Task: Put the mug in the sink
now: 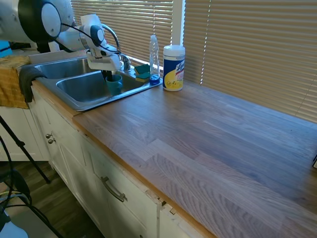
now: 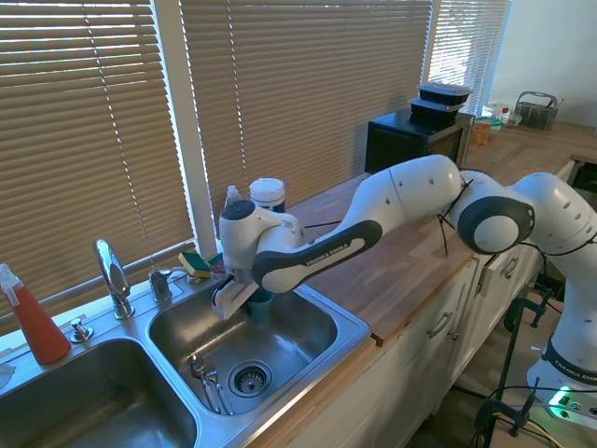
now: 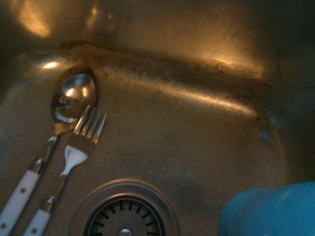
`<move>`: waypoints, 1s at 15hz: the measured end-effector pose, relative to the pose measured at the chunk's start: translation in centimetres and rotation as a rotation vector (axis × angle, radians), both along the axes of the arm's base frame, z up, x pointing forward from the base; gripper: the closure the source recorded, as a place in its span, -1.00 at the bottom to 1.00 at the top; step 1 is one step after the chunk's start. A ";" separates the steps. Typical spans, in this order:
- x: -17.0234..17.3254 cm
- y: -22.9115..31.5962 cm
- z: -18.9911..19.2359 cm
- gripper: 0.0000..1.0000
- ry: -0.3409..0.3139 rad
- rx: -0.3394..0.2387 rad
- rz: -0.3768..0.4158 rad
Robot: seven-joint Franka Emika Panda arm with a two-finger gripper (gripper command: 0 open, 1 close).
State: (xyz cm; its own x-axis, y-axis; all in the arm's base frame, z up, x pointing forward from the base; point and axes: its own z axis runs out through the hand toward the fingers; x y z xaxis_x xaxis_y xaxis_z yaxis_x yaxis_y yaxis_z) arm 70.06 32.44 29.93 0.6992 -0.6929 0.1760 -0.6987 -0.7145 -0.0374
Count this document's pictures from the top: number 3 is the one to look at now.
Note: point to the metal sink drain strainer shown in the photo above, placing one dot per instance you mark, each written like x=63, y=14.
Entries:
x=128, y=211

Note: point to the stainless steel double sink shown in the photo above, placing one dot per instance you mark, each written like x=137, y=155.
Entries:
x=187, y=123

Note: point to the teal ceramic mug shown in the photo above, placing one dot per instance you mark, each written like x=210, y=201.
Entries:
x=270, y=211

